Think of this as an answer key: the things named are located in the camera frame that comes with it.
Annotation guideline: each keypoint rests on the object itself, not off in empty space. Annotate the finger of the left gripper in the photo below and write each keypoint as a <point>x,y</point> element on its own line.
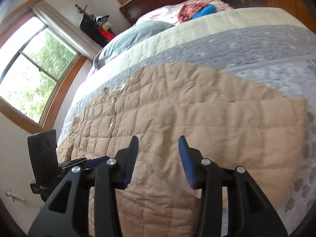
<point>72,162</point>
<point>94,163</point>

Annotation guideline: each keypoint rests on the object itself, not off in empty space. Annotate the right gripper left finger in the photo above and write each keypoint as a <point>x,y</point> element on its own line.
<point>65,212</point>

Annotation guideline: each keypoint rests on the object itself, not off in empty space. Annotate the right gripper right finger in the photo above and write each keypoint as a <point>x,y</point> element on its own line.
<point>250,213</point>

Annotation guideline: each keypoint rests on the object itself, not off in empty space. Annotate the beige quilted down jacket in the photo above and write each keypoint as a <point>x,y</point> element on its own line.
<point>231,120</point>

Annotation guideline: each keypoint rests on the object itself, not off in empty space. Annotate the black coat rack with clothes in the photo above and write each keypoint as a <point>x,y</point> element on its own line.
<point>98,28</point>

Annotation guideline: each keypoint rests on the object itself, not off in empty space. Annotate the striped beige curtain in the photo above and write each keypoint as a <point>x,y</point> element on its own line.
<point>69,33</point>

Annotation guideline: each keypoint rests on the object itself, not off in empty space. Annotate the grey pillow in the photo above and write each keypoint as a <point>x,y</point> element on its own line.
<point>127,39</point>

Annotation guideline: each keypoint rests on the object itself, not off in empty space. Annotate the grey floral bed quilt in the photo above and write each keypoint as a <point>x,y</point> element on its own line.
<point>264,45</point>

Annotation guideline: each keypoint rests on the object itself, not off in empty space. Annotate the red patterned cloth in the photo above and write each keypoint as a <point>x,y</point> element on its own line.
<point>187,11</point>

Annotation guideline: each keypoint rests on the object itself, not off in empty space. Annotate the blue cloth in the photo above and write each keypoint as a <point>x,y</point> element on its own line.
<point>210,9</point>

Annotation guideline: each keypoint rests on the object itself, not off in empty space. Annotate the side window wooden frame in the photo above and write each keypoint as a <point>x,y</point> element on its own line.
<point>38,68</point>

